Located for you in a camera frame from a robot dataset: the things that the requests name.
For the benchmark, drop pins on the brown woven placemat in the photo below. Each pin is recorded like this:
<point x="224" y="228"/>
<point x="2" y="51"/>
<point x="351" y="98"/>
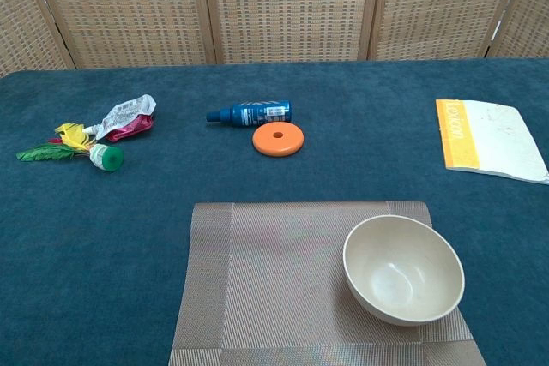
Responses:
<point x="279" y="280"/>

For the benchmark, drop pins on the white round bowl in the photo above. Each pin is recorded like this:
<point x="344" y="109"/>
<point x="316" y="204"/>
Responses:
<point x="399" y="280"/>

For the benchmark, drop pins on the yellow white booklet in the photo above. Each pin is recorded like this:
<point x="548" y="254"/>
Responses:
<point x="493" y="139"/>

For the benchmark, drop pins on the orange disc with hole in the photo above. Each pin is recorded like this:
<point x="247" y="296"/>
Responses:
<point x="268" y="145"/>

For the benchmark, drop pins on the blue spray bottle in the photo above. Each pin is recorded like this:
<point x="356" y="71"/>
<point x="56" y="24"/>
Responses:
<point x="253" y="114"/>

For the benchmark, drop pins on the woven bamboo folding screen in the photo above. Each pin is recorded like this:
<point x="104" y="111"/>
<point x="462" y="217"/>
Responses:
<point x="279" y="6"/>

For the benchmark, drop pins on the silver and pink pouch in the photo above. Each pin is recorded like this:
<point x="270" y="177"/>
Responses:
<point x="124" y="115"/>

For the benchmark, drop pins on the feather shuttlecock with green base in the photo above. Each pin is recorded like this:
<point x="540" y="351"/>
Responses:
<point x="109" y="158"/>

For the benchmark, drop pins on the blue carpet table cover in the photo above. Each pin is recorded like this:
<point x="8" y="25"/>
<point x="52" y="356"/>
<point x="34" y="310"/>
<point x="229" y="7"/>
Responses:
<point x="86" y="233"/>

